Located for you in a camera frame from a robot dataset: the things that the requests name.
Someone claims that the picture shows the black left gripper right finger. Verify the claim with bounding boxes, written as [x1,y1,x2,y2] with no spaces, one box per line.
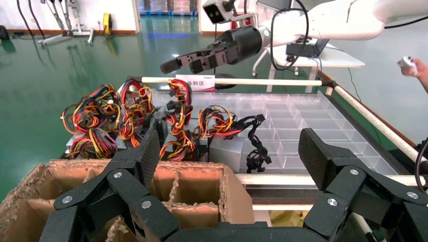
[297,128,428,242]

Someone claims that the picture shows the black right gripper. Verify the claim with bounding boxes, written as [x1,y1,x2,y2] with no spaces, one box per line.
[159,25,265,75]

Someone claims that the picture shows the red cabinet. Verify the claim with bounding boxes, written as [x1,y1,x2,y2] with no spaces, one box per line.
[233,20,254,31]

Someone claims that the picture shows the goods stacked on blue pallets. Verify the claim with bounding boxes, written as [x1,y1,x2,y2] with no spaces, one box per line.
[138,0,198,17]

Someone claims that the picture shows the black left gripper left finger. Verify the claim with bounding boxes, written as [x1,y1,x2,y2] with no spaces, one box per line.
[52,128,181,242]

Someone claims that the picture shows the power supply with colourful cables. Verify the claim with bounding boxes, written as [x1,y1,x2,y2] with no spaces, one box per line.
[60,83,122,135]
[192,104,246,173]
[166,79,195,116]
[65,128,118,160]
[159,108,203,162]
[119,79,156,116]
[118,111,148,149]

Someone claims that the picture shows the yellow cable reel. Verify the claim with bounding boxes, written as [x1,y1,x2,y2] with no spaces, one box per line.
[102,13,113,36]

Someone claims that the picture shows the small white grey device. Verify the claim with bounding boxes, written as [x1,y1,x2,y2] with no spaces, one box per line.
[400,55,419,77]

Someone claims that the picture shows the black cable bundle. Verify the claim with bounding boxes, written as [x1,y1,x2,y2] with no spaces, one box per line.
[234,113,272,174]

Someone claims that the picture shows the clear plastic compartment tray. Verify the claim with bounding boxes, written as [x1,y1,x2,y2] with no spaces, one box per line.
[152,91,399,176]

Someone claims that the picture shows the white red label sign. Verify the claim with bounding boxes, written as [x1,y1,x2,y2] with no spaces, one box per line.
[175,74,216,92]

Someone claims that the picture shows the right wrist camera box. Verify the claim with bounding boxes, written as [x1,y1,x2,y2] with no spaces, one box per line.
[201,0,256,25]

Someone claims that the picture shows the white metal stand frame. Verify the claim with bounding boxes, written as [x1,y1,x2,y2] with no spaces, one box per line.
[37,0,95,46]

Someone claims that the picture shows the brown cardboard divider box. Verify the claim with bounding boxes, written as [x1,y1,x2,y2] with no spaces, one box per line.
[0,159,255,242]

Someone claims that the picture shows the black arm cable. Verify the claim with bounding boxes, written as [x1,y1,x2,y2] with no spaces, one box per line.
[270,0,310,72]
[414,139,428,196]

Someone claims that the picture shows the black hanging cables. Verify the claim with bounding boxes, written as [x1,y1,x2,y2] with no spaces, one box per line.
[15,0,46,39]

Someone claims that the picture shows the person's hand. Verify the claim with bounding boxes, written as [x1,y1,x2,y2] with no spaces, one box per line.
[413,58,428,84]

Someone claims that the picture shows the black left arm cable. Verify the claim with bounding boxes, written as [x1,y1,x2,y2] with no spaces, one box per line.
[414,139,428,196]

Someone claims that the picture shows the black laptop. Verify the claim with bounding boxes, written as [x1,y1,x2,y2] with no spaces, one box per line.
[286,37,330,58]

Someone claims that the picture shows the black round stool seat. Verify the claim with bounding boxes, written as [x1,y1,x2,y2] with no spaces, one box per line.
[213,73,236,90]

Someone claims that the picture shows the yellow plastic bag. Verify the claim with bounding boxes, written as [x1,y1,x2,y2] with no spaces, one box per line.
[270,209,313,228]

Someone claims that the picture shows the white table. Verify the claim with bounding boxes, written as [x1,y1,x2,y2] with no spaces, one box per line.
[252,43,366,93]

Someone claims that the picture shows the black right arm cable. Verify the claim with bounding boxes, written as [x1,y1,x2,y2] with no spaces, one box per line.
[270,0,310,72]

